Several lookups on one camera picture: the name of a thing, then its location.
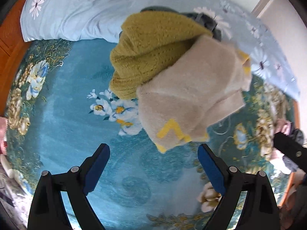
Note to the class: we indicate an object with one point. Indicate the pink cloth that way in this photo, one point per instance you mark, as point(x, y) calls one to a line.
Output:
point(2, 134)

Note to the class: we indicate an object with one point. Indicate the beige sweater with yellow pattern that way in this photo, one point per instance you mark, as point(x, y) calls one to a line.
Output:
point(187, 88)

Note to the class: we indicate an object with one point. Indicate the light blue floral quilt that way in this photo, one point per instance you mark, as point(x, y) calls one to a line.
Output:
point(84, 9)

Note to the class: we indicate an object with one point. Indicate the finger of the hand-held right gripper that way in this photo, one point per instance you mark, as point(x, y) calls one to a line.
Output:
point(291, 152)

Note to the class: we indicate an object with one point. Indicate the orange wooden bed frame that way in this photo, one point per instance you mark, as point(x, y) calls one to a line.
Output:
point(9, 52)

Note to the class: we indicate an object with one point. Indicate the grey garment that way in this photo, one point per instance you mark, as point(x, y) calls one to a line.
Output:
point(208, 22)

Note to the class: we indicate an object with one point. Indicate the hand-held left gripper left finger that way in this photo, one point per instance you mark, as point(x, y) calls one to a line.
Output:
point(98, 165)

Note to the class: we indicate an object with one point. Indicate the teal floral blanket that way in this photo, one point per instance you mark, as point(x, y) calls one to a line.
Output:
point(72, 115)

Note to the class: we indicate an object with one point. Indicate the olive yellow knit sweater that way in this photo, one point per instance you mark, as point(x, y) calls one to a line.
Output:
point(148, 50)

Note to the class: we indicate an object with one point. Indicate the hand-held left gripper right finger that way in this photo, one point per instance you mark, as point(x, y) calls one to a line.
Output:
point(212, 170)

